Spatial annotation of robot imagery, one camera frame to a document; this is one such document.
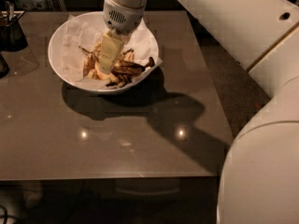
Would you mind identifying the banana pile in bowl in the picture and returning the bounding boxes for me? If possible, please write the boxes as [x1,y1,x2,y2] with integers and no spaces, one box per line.
[79,46,155,88]

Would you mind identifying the dark glass object left edge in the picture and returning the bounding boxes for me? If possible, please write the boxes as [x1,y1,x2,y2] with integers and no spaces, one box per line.
[0,54,9,78]

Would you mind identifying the brown-spotted banana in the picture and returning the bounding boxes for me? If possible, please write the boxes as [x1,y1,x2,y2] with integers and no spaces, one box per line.
[93,40,146,77]

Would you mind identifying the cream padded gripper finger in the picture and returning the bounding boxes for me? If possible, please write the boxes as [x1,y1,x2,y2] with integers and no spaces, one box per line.
[98,30,124,75]

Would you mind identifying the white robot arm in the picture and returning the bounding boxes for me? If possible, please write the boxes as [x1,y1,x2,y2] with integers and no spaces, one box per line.
[175,0,299,224]

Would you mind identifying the dark cabinet with drawer handle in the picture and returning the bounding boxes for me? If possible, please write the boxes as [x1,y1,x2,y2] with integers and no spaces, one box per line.
[0,177,218,224]

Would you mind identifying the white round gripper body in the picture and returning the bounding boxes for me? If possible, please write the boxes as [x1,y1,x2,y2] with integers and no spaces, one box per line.
[104,0,145,35]

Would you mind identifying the black mesh utensil holder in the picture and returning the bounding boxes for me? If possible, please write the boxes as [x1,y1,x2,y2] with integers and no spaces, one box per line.
[0,2,29,53]

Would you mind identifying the white ceramic bowl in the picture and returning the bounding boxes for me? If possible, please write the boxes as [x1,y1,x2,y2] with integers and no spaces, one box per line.
[47,11,160,96]

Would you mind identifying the white paper liner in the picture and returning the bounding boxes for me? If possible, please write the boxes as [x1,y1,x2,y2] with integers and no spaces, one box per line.
[61,9,164,91]

